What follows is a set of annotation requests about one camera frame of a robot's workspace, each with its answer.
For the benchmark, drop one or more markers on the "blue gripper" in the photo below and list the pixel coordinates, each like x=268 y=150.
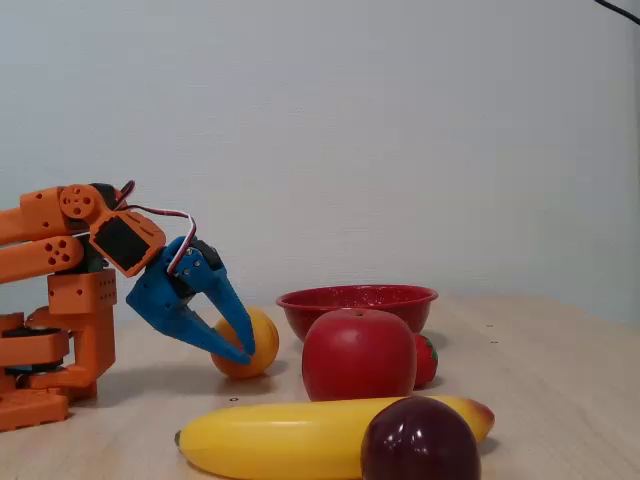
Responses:
x=155 y=295

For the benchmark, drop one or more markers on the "orange yellow toy peach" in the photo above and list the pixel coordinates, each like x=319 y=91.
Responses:
x=265 y=345

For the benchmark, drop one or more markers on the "orange robot base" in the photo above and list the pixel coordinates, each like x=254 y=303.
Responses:
x=90 y=340

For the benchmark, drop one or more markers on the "red speckled bowl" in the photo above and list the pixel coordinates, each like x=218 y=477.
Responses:
x=380 y=300

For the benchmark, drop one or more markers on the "yellow toy banana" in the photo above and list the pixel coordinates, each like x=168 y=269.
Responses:
x=275 y=440

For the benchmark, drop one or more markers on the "red toy apple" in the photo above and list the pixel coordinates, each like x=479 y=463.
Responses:
x=357 y=355

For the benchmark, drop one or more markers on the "red toy strawberry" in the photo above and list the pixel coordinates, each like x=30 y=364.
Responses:
x=427 y=360

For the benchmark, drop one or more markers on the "dark purple toy plum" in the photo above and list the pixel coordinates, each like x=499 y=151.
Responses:
x=420 y=442

